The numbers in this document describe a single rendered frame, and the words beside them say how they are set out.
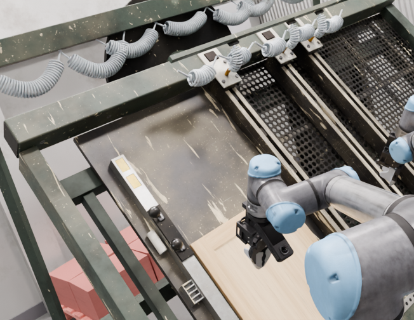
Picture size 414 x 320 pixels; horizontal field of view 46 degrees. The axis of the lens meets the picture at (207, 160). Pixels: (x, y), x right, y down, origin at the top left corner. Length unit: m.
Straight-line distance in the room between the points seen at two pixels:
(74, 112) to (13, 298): 3.36
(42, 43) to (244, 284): 1.24
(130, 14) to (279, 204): 1.48
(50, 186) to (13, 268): 3.25
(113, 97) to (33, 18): 3.13
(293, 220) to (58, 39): 1.41
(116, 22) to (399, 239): 1.80
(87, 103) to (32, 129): 0.21
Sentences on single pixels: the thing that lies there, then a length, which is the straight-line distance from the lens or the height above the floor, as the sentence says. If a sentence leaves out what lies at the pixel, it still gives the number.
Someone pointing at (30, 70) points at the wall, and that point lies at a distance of 4.76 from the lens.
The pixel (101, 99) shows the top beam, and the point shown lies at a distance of 1.76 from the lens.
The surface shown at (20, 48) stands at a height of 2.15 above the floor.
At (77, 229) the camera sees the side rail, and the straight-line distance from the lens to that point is 1.56.
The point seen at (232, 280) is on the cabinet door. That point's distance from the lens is 1.66.
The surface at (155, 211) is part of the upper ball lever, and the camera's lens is 1.51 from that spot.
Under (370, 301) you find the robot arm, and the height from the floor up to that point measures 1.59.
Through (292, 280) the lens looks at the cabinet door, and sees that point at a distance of 1.76.
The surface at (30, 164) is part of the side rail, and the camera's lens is 1.65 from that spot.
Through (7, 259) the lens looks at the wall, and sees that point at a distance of 4.80.
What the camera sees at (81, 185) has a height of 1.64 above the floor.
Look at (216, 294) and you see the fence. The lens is 1.60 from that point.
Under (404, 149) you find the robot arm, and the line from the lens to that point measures 1.51.
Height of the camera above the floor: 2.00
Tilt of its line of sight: 14 degrees down
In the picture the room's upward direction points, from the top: 18 degrees counter-clockwise
